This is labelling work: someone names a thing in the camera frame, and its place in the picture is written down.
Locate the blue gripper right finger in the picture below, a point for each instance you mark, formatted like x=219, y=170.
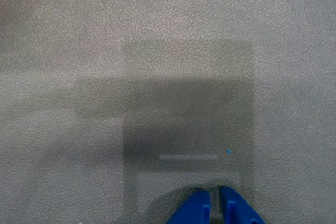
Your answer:
x=236, y=211

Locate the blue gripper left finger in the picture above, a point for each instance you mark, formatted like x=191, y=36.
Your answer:
x=197, y=208

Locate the grey mat with NOWROBO print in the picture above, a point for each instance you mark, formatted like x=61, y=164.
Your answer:
x=168, y=77

